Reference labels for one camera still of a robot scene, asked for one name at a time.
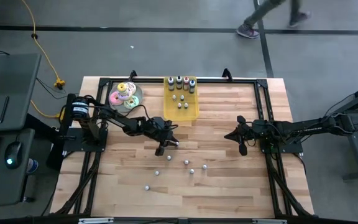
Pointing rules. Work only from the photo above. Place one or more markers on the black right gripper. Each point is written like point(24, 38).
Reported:
point(248, 133)

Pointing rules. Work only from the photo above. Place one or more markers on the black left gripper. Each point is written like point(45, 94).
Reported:
point(162, 130)

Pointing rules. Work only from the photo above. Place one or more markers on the small black food coloring bottle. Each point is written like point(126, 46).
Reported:
point(169, 157)

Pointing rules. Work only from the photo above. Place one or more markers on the small green food coloring bottle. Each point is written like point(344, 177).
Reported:
point(191, 171)

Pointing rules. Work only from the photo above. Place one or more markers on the small purple food coloring bottle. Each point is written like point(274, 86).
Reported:
point(186, 105)

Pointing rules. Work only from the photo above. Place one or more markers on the large purple food coloring bottle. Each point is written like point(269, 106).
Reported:
point(171, 83)

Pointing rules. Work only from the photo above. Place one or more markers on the large blue food coloring bottle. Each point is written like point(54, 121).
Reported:
point(192, 86)

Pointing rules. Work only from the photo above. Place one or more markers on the large black food coloring bottle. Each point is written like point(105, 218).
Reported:
point(179, 82)

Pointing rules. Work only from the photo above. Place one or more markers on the large pink food coloring bottle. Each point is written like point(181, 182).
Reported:
point(186, 83)

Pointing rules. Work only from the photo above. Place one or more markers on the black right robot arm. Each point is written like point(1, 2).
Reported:
point(306, 126)

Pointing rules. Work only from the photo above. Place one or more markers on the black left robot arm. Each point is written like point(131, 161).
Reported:
point(126, 123)

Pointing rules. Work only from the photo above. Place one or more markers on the small red food coloring bottle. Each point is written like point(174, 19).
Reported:
point(186, 162)

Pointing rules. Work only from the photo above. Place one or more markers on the translucent yellow plastic tray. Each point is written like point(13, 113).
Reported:
point(180, 115)

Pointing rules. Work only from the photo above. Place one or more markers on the green toy donut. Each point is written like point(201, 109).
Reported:
point(136, 101)

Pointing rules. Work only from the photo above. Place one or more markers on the grey round plate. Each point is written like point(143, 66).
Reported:
point(121, 108)

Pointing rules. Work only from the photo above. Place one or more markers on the purple toy donut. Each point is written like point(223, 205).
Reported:
point(124, 95)

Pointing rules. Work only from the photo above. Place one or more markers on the white sprinkled toy donut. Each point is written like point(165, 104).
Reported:
point(132, 88)

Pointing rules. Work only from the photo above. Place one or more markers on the pink toy donut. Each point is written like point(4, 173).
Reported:
point(112, 99)

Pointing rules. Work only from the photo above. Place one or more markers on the small yellow toy donut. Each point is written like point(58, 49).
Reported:
point(118, 88)

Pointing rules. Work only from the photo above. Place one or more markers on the person's leg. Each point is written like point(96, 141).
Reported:
point(294, 6)
point(264, 11)

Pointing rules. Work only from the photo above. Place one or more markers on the blue and white can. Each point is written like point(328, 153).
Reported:
point(33, 165)

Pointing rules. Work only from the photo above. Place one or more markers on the black computer mouse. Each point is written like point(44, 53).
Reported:
point(12, 152)

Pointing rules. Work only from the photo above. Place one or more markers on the black pen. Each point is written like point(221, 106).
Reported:
point(4, 109)

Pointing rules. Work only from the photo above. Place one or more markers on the dark grey desk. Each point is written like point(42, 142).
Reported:
point(8, 74)

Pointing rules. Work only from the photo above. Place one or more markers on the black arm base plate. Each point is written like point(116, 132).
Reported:
point(73, 143)
point(287, 148)

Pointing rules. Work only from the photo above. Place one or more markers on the black aluminium table frame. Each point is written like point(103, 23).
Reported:
point(228, 81)

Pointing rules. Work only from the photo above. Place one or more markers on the black frame clamp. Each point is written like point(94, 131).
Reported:
point(227, 74)
point(132, 74)

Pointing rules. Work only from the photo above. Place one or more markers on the grey metal bracket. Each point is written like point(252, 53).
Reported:
point(269, 221)
point(95, 220)

